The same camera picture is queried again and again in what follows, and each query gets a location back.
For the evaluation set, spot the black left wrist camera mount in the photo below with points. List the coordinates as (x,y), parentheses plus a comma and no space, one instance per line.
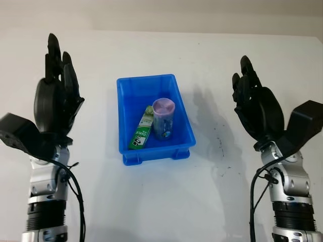
(20,133)

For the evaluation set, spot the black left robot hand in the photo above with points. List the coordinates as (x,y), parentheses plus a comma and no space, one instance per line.
(50,106)

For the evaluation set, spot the blue plastic tray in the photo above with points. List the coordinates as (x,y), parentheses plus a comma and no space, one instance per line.
(131,95)

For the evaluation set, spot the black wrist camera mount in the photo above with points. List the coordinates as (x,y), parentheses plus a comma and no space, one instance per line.
(20,133)
(305,121)

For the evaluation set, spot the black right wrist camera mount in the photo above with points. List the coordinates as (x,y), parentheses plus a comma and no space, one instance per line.
(305,121)

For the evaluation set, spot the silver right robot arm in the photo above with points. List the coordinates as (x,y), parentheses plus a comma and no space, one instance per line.
(290,191)

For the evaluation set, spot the purple printed can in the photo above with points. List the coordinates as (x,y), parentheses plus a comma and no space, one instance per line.
(164,121)

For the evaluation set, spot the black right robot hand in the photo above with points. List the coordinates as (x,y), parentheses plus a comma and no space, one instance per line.
(262,113)

